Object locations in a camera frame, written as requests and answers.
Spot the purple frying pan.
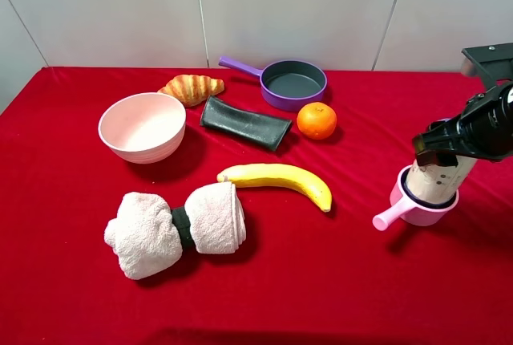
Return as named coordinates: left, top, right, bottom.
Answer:
left=219, top=56, right=328, bottom=112

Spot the yellow banana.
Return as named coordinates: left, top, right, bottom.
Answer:
left=216, top=164, right=333, bottom=213

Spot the orange mandarin fruit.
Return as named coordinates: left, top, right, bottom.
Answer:
left=297, top=102, right=337, bottom=140

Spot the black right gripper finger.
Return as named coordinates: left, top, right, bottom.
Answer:
left=416, top=150, right=458, bottom=167

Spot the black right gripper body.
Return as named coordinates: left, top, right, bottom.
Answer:
left=412, top=118, right=466, bottom=156

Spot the red velvet tablecloth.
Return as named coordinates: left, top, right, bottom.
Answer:
left=1, top=67, right=512, bottom=344

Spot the black folded pouch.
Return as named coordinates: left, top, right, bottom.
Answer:
left=200, top=96, right=292, bottom=152

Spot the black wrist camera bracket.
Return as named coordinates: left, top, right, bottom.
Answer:
left=460, top=43, right=513, bottom=91

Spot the pink bowl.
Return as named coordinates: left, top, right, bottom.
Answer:
left=98, top=92, right=186, bottom=164

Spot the pink saucepan with handle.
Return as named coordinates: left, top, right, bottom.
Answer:
left=372, top=165, right=459, bottom=231

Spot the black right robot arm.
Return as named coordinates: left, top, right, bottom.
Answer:
left=412, top=81, right=512, bottom=167

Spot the croissant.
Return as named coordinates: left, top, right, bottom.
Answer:
left=159, top=75, right=224, bottom=108

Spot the pink towel with black band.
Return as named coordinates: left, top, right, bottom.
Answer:
left=103, top=181, right=246, bottom=280

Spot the purple trash bag roll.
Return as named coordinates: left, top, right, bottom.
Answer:
left=406, top=156, right=477, bottom=207

